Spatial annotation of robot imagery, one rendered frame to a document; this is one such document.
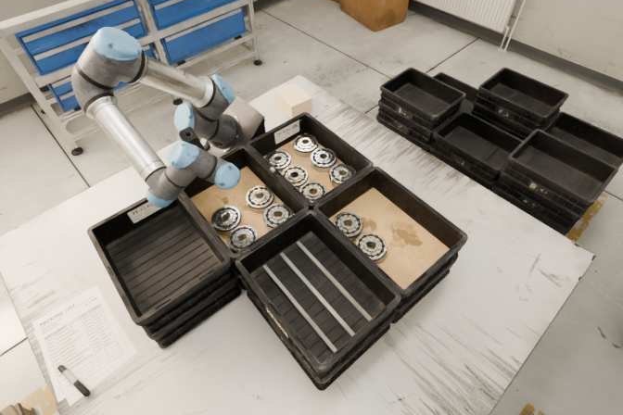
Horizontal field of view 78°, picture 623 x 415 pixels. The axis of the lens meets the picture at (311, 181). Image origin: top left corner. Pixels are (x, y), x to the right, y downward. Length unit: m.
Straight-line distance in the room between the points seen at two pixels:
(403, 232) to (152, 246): 0.85
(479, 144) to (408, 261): 1.28
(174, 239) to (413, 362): 0.86
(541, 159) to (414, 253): 1.17
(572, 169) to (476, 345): 1.23
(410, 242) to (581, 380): 1.23
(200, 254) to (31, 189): 2.01
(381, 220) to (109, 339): 0.96
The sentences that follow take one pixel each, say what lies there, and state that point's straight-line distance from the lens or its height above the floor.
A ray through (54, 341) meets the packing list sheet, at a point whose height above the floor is 0.70.
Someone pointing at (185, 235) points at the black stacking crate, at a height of 0.83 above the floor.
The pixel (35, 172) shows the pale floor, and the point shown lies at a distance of 3.29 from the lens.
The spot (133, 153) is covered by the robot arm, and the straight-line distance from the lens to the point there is 1.20.
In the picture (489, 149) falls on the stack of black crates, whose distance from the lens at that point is 2.41.
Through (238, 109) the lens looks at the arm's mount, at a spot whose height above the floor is 0.91.
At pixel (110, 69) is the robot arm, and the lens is 1.25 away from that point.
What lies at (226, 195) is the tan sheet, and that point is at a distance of 1.45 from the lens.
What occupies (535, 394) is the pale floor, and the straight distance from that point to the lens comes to 2.19.
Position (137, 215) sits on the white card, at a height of 0.89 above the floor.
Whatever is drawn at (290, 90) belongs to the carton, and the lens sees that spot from 1.99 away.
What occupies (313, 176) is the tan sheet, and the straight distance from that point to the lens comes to 1.47.
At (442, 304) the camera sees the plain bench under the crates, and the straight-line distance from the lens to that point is 1.40.
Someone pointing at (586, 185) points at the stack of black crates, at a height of 0.49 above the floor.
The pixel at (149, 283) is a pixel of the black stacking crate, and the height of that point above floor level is 0.83.
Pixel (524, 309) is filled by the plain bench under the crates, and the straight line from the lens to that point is 1.48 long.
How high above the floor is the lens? 1.93
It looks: 49 degrees down
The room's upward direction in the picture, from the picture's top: 2 degrees counter-clockwise
